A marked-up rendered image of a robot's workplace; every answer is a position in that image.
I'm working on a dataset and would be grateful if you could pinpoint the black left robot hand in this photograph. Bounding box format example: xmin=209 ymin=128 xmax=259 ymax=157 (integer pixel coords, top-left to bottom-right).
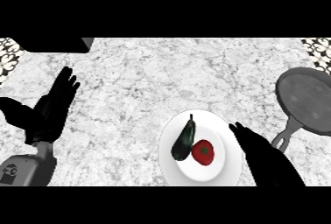
xmin=0 ymin=66 xmax=81 ymax=146

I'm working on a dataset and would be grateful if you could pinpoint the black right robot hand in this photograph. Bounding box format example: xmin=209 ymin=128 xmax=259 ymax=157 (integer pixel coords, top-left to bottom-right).
xmin=227 ymin=121 xmax=305 ymax=187

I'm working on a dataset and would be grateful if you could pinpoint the white round plate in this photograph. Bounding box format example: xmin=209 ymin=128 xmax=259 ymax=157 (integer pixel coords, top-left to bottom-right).
xmin=157 ymin=109 xmax=243 ymax=187

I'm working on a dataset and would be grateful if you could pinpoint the red tomato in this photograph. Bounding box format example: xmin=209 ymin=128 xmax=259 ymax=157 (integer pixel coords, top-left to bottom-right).
xmin=190 ymin=139 xmax=215 ymax=167

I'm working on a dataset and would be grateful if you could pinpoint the grey frying pan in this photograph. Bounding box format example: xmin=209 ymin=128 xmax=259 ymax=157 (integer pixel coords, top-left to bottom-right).
xmin=270 ymin=66 xmax=331 ymax=154

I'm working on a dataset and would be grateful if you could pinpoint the dark green eggplant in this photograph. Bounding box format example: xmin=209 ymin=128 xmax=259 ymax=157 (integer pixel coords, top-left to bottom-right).
xmin=169 ymin=113 xmax=196 ymax=162

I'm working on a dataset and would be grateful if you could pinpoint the black appliance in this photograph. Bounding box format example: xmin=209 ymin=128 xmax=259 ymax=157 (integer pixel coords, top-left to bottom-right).
xmin=10 ymin=38 xmax=95 ymax=54

